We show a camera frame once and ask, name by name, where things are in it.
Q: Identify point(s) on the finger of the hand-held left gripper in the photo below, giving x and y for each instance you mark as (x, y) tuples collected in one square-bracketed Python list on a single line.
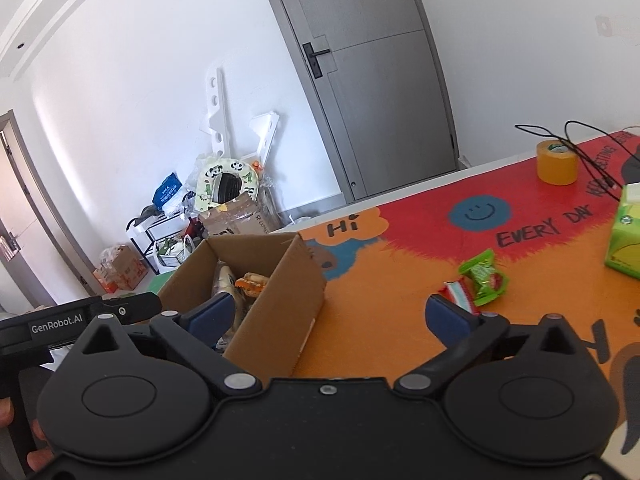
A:
[(135, 306)]

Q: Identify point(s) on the long white bread packet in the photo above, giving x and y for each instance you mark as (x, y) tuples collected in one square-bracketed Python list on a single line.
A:
[(225, 282)]

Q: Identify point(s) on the short white foam board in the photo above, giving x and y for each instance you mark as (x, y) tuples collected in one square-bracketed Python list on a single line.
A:
[(265, 135)]

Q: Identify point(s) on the blue plastic bag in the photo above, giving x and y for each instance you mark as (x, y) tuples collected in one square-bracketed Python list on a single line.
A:
[(167, 192)]

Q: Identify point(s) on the yellow tape roll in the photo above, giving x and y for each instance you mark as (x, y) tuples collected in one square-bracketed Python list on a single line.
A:
[(556, 162)]

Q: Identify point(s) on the person's left hand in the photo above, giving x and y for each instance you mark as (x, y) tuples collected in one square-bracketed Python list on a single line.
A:
[(39, 460)]

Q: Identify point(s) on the red striped snack packet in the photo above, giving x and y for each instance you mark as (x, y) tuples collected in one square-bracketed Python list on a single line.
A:
[(460, 296)]

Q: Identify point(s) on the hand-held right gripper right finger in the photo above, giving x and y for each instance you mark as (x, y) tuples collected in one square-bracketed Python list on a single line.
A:
[(447, 317)]

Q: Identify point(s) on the tall white foam board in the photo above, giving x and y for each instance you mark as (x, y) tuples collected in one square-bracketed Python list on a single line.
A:
[(217, 110)]

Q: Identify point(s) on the colourful printed table mat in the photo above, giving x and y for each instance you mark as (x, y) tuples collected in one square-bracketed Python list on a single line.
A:
[(390, 310)]

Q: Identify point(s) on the flattened brown carton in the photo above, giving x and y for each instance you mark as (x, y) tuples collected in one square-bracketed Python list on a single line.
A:
[(235, 217)]

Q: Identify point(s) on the clear biscuit packet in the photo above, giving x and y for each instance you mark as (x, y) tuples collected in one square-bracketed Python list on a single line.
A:
[(250, 284)]

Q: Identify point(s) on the green crinkled snack packet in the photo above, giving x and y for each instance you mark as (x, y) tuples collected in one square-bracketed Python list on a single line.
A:
[(482, 275)]

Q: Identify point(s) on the white wall socket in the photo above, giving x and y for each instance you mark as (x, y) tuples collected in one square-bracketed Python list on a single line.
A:
[(612, 25)]

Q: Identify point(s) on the panda print toilet seat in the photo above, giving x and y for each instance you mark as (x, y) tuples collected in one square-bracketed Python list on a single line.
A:
[(210, 185)]

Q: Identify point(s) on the brown cardboard box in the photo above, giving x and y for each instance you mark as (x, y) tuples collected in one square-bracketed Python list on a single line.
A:
[(280, 310)]

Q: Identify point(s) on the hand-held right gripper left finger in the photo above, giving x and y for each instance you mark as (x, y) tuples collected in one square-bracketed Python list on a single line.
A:
[(212, 316)]

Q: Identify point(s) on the orange printed carton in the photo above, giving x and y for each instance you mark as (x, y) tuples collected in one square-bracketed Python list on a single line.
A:
[(120, 267)]

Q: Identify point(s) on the white bag with basket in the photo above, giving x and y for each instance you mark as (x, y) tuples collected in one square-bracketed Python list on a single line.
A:
[(172, 256)]

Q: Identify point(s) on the green tissue pack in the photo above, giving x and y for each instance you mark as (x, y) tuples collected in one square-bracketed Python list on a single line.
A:
[(625, 240)]

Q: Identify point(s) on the grey door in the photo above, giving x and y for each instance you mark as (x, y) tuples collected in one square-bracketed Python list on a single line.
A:
[(370, 85)]

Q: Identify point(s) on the black metal rack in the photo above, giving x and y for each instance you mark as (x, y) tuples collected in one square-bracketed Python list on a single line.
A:
[(142, 230)]

